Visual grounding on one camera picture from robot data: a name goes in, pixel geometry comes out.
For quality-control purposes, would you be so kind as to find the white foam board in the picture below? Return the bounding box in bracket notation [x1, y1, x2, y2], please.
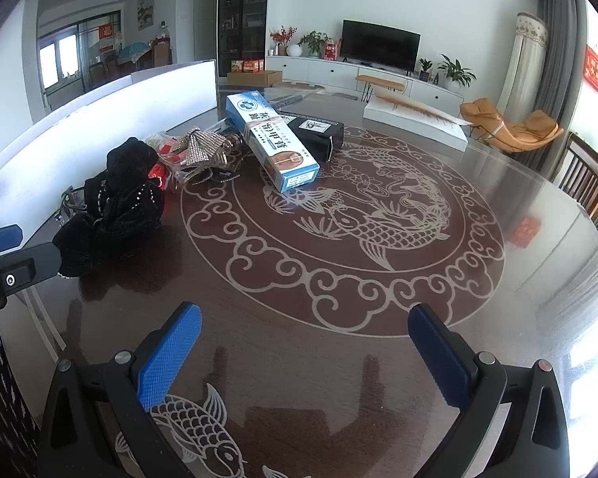
[0, 59, 217, 195]

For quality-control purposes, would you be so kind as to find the wooden bench with metal legs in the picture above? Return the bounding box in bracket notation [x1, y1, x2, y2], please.
[355, 74, 410, 103]

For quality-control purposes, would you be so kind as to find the orange lounge chair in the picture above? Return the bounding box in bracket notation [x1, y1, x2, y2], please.
[459, 97, 564, 155]

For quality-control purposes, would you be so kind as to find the black rectangular box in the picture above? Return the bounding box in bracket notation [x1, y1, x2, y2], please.
[278, 112, 346, 161]

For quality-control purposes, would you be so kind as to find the long clear plastic sleeve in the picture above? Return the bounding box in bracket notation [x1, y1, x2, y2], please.
[264, 84, 326, 110]

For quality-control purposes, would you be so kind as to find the blue and white carton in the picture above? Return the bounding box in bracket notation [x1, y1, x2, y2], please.
[226, 92, 321, 193]

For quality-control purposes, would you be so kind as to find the green leafy potted plant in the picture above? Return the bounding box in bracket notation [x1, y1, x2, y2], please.
[299, 30, 330, 58]

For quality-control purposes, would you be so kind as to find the large potted plant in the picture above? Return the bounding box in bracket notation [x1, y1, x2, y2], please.
[436, 54, 476, 91]

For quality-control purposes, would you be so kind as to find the red flower arrangement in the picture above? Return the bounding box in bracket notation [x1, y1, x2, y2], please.
[269, 25, 300, 57]

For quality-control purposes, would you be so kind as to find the grey curtain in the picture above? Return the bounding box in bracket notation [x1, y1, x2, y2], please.
[498, 0, 591, 180]

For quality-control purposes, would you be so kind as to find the black white patterned garment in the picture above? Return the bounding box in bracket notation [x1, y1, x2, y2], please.
[0, 319, 41, 459]

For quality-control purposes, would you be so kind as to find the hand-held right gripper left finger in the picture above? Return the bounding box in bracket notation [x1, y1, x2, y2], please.
[39, 302, 203, 478]

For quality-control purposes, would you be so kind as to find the red wall hanging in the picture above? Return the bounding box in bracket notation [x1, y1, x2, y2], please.
[584, 45, 598, 93]

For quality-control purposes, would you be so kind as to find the dark glass display cabinet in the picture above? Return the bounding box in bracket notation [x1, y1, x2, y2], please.
[216, 0, 271, 78]

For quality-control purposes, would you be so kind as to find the white covered standing air conditioner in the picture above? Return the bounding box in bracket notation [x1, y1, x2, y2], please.
[498, 12, 549, 110]

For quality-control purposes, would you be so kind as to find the black fabric hair accessory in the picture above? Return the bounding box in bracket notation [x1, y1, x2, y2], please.
[52, 137, 166, 280]

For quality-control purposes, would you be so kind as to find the rhinestone bow hair clip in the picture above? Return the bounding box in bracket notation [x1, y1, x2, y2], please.
[172, 128, 230, 167]

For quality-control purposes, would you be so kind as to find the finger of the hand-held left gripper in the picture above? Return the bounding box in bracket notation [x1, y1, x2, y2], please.
[0, 225, 24, 258]
[0, 242, 63, 300]

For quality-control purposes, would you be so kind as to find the red foil packet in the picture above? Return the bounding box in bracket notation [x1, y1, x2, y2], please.
[147, 142, 185, 192]

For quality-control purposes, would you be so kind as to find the black television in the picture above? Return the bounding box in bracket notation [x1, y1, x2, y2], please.
[341, 20, 421, 71]

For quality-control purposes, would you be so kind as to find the white television cabinet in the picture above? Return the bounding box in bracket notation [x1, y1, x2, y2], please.
[265, 54, 465, 105]

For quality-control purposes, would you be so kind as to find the dark wooden chair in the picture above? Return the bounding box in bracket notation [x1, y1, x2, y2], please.
[553, 132, 598, 220]

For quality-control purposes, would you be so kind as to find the blue mesh food cover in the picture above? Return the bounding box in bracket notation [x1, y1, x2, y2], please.
[117, 42, 150, 63]

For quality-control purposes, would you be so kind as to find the brown cardboard box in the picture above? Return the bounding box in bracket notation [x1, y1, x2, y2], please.
[226, 70, 284, 86]

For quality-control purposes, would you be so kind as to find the white flat feather-print box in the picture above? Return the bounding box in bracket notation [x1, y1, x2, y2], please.
[363, 90, 469, 151]

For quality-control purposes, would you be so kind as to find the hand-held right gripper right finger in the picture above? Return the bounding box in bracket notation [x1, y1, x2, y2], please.
[407, 303, 571, 478]

